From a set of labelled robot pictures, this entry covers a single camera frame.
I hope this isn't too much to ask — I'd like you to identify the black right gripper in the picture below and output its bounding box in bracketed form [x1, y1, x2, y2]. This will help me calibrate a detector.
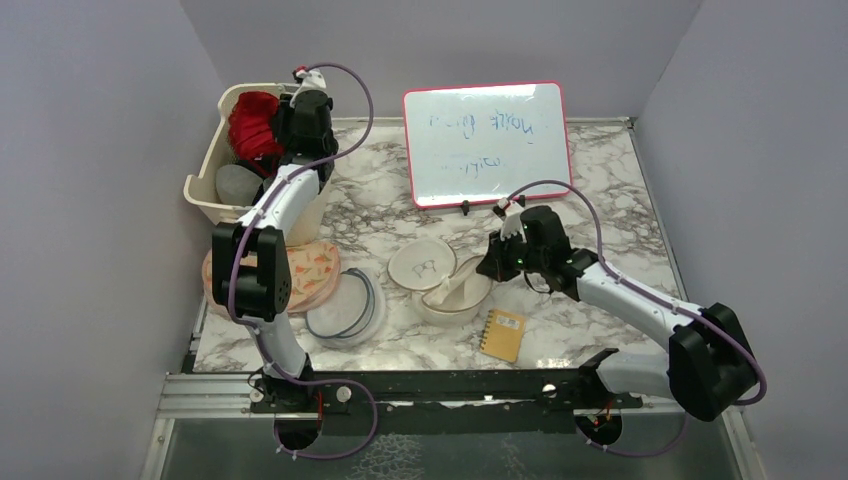
[476, 227, 547, 283]

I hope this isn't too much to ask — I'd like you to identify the red bra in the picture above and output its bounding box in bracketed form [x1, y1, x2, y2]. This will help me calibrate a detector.
[228, 91, 284, 160]

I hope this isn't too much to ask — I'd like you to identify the white mesh laundry bag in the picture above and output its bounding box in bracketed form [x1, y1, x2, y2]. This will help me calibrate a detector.
[387, 237, 493, 328]

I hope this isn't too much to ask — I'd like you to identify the grey bra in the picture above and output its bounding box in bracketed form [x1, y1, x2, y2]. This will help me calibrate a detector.
[215, 164, 264, 206]

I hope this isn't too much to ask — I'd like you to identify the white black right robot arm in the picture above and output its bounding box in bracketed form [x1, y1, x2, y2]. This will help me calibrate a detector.
[477, 199, 762, 421]

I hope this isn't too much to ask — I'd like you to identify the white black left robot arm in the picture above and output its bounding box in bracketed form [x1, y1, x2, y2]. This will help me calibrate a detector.
[211, 90, 339, 411]

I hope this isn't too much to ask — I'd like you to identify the cream plastic laundry basket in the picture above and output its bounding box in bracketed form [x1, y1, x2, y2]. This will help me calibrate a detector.
[183, 82, 337, 249]

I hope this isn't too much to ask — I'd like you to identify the floral pink laundry bag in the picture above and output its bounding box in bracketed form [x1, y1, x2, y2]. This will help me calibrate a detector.
[201, 241, 341, 318]

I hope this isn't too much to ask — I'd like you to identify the white blue-trimmed mesh bag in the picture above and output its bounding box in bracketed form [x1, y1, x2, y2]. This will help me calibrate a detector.
[305, 268, 387, 350]

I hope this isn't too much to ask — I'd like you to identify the black garment in basket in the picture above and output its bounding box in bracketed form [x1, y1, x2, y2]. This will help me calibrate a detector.
[236, 155, 281, 195]

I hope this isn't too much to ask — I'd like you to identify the yellow spiral notebook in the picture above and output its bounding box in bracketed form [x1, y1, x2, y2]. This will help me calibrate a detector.
[480, 309, 526, 363]

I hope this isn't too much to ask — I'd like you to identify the pink framed whiteboard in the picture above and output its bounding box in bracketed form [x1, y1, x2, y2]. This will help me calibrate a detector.
[402, 81, 572, 209]

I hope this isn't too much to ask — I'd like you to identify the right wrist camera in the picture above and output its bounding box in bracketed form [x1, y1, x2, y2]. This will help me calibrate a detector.
[493, 198, 524, 241]

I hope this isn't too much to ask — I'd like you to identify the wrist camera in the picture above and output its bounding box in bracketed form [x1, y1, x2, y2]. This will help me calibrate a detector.
[292, 66, 327, 95]
[493, 198, 524, 241]

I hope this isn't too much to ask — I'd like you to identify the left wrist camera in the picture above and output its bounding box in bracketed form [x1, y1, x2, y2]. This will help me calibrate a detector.
[292, 66, 327, 95]

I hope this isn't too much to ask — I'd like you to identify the black metal base rail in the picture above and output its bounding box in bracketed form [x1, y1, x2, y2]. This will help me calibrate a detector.
[250, 368, 643, 436]

